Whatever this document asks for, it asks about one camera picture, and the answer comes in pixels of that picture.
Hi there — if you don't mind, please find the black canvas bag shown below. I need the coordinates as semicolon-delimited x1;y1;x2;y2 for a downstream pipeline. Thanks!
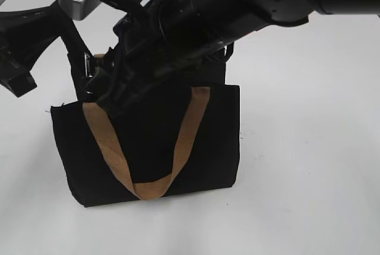
50;65;240;207

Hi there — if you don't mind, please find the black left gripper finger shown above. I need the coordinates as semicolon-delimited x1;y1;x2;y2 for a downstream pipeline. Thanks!
67;22;96;101

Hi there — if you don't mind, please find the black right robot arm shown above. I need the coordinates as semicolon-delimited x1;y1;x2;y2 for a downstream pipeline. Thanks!
97;0;379;114

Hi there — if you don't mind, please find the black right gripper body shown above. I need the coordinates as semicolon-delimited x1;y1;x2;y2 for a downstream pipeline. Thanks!
97;0;178;113

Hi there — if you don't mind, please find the tan bag handle strap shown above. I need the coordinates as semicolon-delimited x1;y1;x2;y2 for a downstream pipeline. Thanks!
81;53;212;201

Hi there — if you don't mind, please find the silver zipper pull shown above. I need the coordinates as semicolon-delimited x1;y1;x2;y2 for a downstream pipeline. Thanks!
83;52;94;94

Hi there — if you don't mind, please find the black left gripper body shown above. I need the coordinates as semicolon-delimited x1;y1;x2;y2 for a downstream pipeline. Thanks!
46;0;74;55

